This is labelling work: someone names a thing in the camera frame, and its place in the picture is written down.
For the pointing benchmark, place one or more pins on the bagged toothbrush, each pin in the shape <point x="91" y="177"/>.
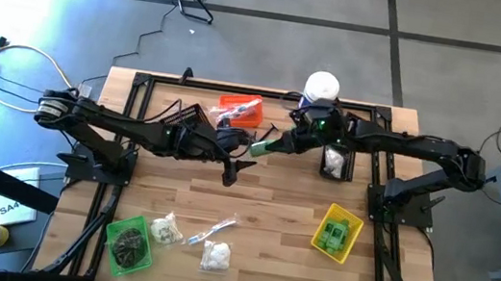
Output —
<point x="235" y="108"/>
<point x="229" y="116"/>
<point x="212" y="230"/>
<point x="245" y="108"/>

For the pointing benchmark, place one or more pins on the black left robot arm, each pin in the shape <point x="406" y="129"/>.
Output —
<point x="112" y="120"/>

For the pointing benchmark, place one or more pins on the green plastic basket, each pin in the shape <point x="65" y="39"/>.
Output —
<point x="138" y="223"/>

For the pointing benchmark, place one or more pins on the orange plastic basket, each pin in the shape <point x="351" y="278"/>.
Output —
<point x="253" y="121"/>

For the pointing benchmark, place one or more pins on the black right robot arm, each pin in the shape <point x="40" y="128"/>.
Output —
<point x="405" y="144"/>

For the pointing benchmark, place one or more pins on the black clamp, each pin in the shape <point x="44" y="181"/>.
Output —
<point x="186" y="75"/>

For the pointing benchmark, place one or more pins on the white power adapter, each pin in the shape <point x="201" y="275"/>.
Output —
<point x="85" y="91"/>

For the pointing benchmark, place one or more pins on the black desk beam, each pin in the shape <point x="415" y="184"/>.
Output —
<point x="16" y="187"/>

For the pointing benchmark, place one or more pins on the bagged white printed soap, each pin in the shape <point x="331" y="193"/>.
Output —
<point x="166" y="231"/>

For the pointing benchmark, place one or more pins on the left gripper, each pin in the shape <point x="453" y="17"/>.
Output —
<point x="206" y="144"/>

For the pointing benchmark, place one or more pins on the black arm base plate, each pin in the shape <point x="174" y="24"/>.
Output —
<point x="408" y="214"/>
<point x="82" y="169"/>

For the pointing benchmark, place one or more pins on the yellow plastic basket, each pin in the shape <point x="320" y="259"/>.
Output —
<point x="354" y="232"/>

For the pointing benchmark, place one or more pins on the black aluminium table frame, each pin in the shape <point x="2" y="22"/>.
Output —
<point x="214" y="86"/>

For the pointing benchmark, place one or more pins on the white printed box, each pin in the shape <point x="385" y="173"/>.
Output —
<point x="8" y="213"/>

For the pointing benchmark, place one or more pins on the dark blue disposable razor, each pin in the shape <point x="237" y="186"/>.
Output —
<point x="271" y="131"/>

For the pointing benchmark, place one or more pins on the white yellow wipes canister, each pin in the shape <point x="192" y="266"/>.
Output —
<point x="322" y="84"/>

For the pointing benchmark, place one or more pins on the black plastic basket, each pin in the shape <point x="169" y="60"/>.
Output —
<point x="349" y="165"/>
<point x="188" y="114"/>

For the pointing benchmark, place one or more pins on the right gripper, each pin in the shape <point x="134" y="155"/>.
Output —
<point x="322" y="128"/>

